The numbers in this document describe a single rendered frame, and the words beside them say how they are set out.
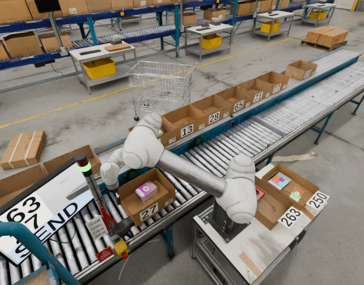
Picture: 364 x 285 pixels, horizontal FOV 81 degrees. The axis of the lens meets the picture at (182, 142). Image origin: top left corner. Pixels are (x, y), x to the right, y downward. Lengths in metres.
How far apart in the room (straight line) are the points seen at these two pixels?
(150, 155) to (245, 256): 1.06
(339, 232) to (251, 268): 1.62
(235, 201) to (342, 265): 1.93
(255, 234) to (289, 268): 0.90
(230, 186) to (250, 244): 0.73
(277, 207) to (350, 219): 1.44
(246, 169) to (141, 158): 0.60
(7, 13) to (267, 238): 5.80
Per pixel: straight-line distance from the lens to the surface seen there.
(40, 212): 1.24
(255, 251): 1.77
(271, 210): 1.96
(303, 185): 2.23
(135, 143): 0.98
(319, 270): 2.78
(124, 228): 1.44
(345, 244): 3.06
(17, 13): 5.98
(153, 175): 1.97
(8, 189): 2.23
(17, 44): 5.81
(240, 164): 1.25
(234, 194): 1.13
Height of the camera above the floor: 2.32
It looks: 41 degrees down
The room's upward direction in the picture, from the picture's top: straight up
